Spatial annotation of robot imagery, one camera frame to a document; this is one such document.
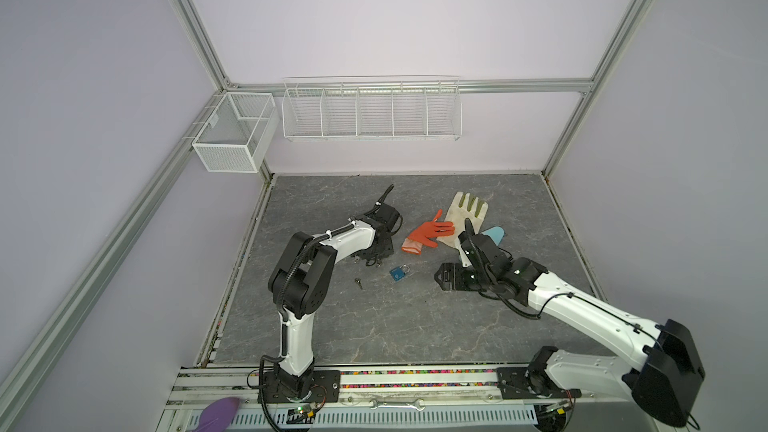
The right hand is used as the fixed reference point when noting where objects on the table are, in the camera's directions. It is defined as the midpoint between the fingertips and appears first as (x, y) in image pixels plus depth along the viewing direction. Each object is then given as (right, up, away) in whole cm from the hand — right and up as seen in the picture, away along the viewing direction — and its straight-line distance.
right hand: (447, 278), depth 80 cm
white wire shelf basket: (-22, +52, +20) cm, 60 cm away
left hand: (-18, +4, +16) cm, 25 cm away
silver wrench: (-17, -28, -9) cm, 34 cm away
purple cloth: (-56, -31, -9) cm, 65 cm away
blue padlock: (-13, -2, +13) cm, 18 cm away
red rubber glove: (-4, +10, +22) cm, 25 cm away
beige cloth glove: (+11, +19, +28) cm, 36 cm away
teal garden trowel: (+21, +10, +22) cm, 32 cm away
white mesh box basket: (-68, +44, +19) cm, 83 cm away
